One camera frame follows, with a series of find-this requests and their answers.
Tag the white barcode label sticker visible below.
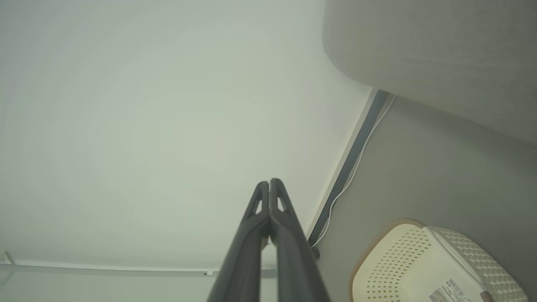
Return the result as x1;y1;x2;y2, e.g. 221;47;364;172
427;277;474;302

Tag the grey partition corner post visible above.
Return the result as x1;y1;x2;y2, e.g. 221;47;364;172
0;251;278;279

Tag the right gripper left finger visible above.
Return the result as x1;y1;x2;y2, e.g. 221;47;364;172
207;181;270;302

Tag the black baseboard strip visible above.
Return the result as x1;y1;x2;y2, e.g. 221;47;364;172
308;89;391;247

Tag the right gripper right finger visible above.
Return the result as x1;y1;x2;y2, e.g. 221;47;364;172
268;178;331;302

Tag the beige perforated laundry basket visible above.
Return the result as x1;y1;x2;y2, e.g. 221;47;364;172
349;218;530;302

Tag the grey fabric sofa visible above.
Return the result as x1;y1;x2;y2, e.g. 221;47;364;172
322;0;537;147

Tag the white floor cable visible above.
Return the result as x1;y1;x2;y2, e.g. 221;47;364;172
310;94;397;249

